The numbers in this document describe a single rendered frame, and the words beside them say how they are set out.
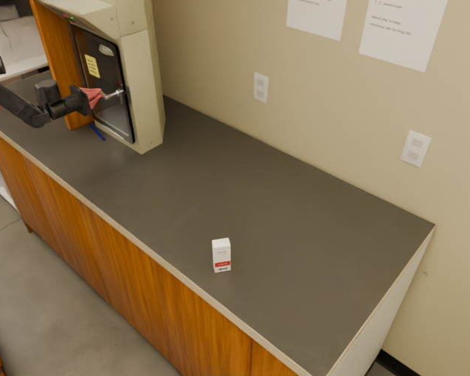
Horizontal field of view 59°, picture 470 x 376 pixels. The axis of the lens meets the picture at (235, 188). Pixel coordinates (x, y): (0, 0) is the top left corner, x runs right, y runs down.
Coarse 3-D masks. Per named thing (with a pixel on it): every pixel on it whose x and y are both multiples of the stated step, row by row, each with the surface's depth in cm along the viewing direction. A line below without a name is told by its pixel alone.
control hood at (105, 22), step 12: (36, 0) 140; (48, 0) 133; (60, 0) 133; (72, 0) 133; (84, 0) 133; (96, 0) 133; (72, 12) 126; (84, 12) 124; (96, 12) 125; (108, 12) 128; (96, 24) 127; (108, 24) 130; (108, 36) 133
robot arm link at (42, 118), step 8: (48, 80) 137; (40, 88) 133; (48, 88) 133; (56, 88) 135; (40, 96) 134; (48, 96) 135; (56, 96) 136; (40, 104) 137; (32, 120) 134; (40, 120) 136; (48, 120) 137
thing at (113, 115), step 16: (80, 32) 148; (80, 48) 154; (96, 48) 146; (112, 48) 138; (112, 64) 143; (96, 80) 157; (112, 80) 148; (96, 112) 171; (112, 112) 161; (128, 112) 152; (112, 128) 168; (128, 128) 157
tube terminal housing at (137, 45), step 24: (120, 0) 129; (144, 0) 137; (120, 24) 133; (144, 24) 140; (120, 48) 139; (144, 48) 144; (144, 72) 149; (144, 96) 153; (144, 120) 159; (144, 144) 164
